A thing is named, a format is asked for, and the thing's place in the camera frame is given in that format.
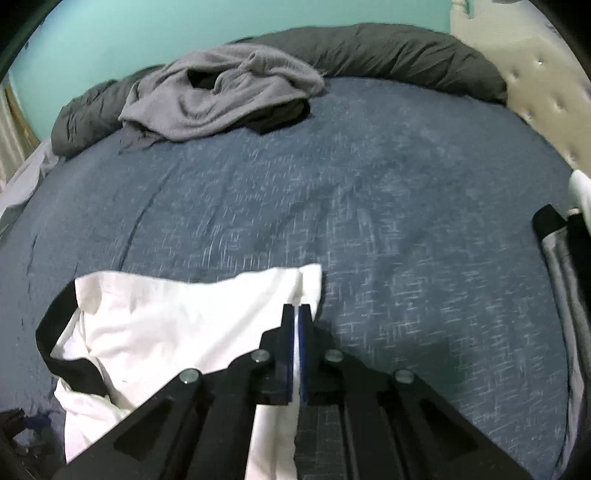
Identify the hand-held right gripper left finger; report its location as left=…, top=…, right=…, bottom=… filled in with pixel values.
left=53, top=304, right=296, bottom=480

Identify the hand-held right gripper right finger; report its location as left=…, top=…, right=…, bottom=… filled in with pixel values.
left=298, top=304, right=535, bottom=480

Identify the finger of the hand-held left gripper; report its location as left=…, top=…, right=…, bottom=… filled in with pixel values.
left=21, top=413, right=54, bottom=433

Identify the white shirt with black trim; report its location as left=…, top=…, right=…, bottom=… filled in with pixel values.
left=36, top=263, right=324, bottom=480

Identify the blue bed cover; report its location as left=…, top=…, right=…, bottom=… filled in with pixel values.
left=0, top=76, right=591, bottom=480

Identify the light grey sheet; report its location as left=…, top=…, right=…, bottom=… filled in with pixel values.
left=0, top=141, right=61, bottom=217

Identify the dark grey garment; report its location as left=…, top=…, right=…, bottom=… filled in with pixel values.
left=117, top=127, right=163, bottom=156

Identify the grey sweater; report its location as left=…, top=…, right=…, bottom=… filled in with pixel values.
left=117, top=44, right=326, bottom=141

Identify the black folded garment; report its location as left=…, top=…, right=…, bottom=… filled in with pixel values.
left=532, top=204, right=591, bottom=333

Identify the wooden board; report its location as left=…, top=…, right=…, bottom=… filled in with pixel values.
left=4, top=83, right=40, bottom=145

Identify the dark grey duvet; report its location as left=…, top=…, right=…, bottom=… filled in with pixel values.
left=50, top=23, right=509, bottom=158

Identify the white folded garment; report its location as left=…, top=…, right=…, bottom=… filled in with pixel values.
left=568, top=170, right=591, bottom=219

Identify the cream tufted headboard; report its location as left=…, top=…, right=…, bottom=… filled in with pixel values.
left=450, top=0, right=591, bottom=178

